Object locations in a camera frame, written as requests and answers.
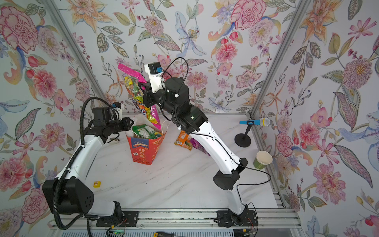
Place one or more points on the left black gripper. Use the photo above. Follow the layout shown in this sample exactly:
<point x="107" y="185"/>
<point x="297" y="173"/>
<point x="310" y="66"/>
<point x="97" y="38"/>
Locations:
<point x="126" y="126"/>

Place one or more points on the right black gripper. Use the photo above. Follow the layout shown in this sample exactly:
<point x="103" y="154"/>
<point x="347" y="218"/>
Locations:
<point x="154" y="98"/>

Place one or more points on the large pink candy bag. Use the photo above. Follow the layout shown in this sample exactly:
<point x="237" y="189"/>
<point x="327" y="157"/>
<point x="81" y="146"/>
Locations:
<point x="131" y="79"/>

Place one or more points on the green snack pack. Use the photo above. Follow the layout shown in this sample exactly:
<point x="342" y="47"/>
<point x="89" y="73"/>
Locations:
<point x="146" y="132"/>

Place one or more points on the red white paper bag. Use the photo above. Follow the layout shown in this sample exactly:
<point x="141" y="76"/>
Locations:
<point x="143" y="150"/>

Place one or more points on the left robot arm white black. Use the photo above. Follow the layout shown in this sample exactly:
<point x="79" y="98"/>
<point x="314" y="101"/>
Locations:
<point x="67" y="193"/>

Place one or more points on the magenta grape snack bag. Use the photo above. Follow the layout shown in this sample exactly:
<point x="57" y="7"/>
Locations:
<point x="198" y="146"/>

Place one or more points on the orange snack pack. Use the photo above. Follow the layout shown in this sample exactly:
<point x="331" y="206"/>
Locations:
<point x="183" y="140"/>

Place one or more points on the small yellow square tag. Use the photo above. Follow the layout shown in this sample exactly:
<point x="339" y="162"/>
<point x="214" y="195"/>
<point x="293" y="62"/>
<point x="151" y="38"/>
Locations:
<point x="97" y="184"/>

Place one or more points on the blue microphone on stand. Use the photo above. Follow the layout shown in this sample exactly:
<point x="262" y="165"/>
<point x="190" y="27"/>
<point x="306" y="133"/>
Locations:
<point x="243" y="139"/>

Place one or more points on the yellow black screwdriver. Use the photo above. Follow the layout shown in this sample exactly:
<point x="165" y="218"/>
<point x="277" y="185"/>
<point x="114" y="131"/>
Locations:
<point x="165" y="234"/>

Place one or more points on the green paper cup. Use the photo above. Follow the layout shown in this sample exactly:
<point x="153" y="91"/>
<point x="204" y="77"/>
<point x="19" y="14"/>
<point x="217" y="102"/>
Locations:
<point x="262" y="159"/>

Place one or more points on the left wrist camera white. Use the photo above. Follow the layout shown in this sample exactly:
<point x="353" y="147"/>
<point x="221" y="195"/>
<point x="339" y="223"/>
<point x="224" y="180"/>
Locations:
<point x="119" y="107"/>

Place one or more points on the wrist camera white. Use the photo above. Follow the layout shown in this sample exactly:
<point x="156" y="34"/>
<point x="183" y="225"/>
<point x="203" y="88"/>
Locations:
<point x="119" y="107"/>
<point x="155" y="73"/>

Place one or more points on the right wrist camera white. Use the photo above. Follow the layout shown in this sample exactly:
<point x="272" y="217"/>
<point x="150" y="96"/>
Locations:
<point x="155" y="73"/>

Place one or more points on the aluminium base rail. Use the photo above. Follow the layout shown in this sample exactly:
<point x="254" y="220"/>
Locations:
<point x="267" y="218"/>

